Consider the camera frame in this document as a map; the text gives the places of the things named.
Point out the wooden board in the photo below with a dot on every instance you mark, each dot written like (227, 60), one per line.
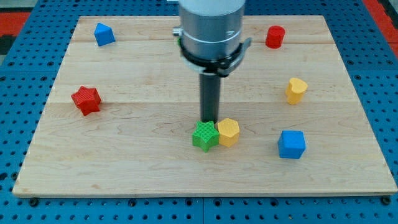
(140, 142)

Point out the red star block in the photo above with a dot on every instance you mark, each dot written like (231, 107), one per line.
(87, 100)

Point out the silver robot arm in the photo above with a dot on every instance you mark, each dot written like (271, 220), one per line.
(210, 35)

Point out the blue cube block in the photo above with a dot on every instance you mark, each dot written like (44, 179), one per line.
(291, 144)

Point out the yellow hexagon block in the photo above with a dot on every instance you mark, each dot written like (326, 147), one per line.
(229, 132)

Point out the blue pentagon block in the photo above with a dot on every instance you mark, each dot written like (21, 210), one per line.
(103, 34)

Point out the red cylinder block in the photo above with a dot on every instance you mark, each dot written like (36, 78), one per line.
(275, 36)

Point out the green star block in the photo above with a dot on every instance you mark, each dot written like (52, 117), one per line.
(205, 135)

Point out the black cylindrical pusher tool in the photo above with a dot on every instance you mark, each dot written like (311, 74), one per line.
(209, 97)

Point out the yellow heart block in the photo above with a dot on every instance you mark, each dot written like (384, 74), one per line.
(295, 90)

